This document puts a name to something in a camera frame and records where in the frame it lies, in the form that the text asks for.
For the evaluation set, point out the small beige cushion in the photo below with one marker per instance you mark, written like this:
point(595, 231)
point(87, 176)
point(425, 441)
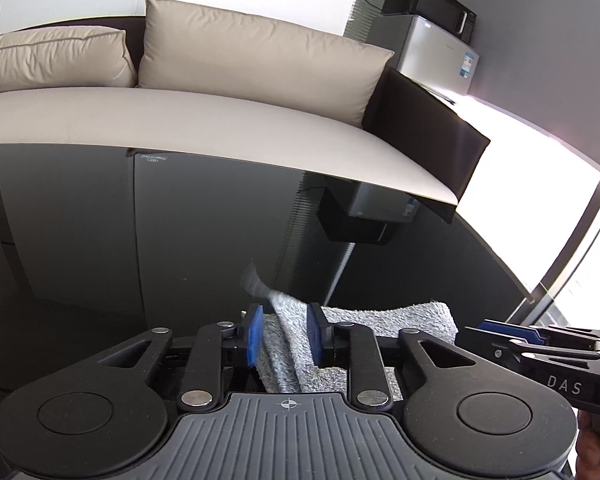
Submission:
point(50, 57)

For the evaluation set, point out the grey window frame post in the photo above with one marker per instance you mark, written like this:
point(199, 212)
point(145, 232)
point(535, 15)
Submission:
point(570, 250)

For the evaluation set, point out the beige and dark brown sofa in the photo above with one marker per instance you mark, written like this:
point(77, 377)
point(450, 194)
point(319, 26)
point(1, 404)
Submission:
point(205, 120)

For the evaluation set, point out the person's right hand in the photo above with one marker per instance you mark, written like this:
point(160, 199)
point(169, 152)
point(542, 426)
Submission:
point(591, 452)

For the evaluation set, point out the grey terry towel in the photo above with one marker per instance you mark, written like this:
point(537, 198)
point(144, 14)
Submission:
point(285, 342)

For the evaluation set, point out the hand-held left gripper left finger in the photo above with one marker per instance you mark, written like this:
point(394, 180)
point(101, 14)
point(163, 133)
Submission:
point(255, 335)

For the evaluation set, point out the silver mini fridge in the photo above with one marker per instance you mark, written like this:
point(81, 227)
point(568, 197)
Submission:
point(430, 55)

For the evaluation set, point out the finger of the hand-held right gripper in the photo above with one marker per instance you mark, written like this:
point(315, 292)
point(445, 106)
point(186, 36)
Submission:
point(510, 329)
point(485, 342)

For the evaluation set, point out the black microwave oven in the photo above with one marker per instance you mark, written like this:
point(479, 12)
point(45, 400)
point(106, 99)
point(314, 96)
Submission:
point(425, 2)

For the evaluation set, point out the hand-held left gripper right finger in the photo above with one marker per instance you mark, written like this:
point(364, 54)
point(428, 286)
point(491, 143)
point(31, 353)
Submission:
point(314, 332)

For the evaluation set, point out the large beige cushion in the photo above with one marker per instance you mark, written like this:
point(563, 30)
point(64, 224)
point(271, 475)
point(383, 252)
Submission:
point(260, 55)

